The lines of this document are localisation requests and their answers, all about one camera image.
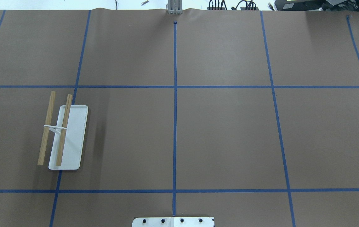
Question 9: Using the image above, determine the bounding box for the wooden rack bar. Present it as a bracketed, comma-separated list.
[56, 94, 73, 166]
[37, 91, 56, 166]

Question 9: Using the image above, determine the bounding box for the wooden rack bar left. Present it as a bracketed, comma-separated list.
[37, 91, 56, 166]

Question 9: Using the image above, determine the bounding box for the wooden rack bar right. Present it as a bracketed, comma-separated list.
[56, 94, 73, 166]

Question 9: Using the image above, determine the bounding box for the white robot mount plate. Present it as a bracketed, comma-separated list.
[132, 217, 215, 227]

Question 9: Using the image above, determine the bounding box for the white towel rack base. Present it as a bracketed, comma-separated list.
[48, 105, 88, 171]

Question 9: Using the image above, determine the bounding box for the aluminium frame post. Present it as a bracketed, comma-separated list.
[167, 0, 183, 15]

